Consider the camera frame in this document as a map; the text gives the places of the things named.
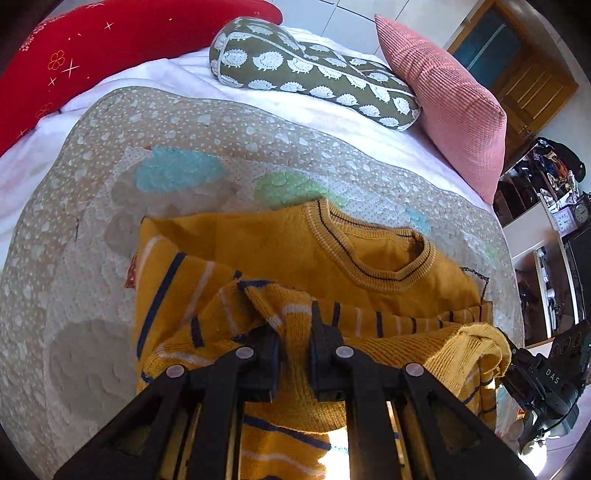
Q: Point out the pile of clothes on shelf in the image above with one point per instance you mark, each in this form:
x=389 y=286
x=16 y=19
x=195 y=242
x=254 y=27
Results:
x=556 y=164

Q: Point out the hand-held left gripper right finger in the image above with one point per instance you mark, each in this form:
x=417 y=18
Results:
x=323 y=360

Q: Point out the pink alarm clock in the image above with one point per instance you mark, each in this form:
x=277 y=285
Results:
x=563 y=221

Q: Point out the white fluffy blanket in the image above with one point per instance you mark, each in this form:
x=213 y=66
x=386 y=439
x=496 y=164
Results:
x=138 y=78

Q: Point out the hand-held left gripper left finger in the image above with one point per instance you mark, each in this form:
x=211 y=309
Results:
x=265 y=364

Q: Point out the green hedgehog print pillow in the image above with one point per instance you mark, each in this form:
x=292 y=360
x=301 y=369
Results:
x=314 y=69

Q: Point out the pink ribbed cushion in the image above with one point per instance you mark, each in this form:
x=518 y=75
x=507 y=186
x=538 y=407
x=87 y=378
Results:
x=452 y=110

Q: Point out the dark mantel clock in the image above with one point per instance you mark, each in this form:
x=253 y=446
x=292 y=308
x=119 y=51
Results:
x=582 y=212

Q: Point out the beige dotted quilted mat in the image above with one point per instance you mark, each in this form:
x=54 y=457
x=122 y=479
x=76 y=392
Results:
x=83 y=258

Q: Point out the yellow striped knit sweater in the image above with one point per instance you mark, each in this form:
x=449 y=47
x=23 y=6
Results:
x=286 y=258

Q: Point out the white glossy wardrobe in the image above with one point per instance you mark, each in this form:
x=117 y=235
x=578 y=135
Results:
x=392 y=9

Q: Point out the long red embroidered pillow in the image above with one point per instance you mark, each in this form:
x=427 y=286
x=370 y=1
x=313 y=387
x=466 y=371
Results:
x=92 y=60

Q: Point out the white shelf unit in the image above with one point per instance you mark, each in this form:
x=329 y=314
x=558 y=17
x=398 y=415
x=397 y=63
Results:
x=540 y=258

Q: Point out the brown wooden door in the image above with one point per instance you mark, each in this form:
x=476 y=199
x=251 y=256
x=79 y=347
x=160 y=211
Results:
x=521 y=78

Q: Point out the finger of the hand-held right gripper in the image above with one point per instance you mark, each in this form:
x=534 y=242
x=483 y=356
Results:
x=513 y=351

